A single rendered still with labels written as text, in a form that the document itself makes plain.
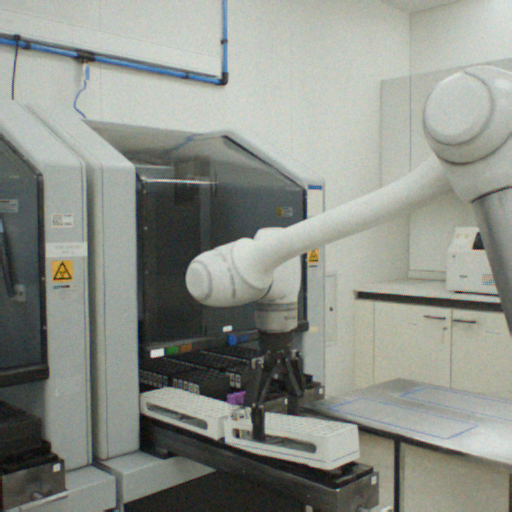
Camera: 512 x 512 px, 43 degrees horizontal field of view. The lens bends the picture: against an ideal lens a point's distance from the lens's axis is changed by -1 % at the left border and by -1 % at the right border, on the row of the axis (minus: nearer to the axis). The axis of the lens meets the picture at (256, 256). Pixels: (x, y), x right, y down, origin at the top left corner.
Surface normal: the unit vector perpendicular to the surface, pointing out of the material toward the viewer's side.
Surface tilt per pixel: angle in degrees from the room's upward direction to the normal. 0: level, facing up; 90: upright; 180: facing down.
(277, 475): 90
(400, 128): 90
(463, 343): 90
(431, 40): 90
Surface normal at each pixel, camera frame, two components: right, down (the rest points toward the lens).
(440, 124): -0.62, -0.11
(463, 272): -0.73, 0.04
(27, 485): 0.71, 0.04
